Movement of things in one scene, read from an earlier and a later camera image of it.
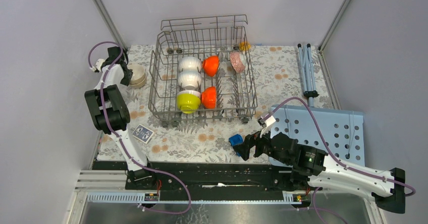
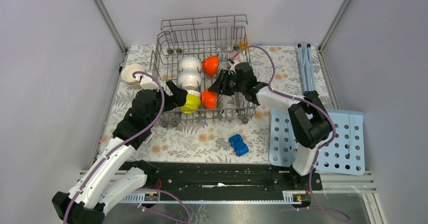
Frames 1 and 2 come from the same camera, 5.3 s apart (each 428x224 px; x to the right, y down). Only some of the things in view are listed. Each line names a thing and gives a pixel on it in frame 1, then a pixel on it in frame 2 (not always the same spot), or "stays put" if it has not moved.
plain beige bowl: (138, 79) stays put
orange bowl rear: (210, 65) stays put
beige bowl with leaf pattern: (139, 77) stays put
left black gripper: (125, 80) to (178, 97)
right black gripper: (249, 142) to (218, 87)
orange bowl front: (208, 98) stays put
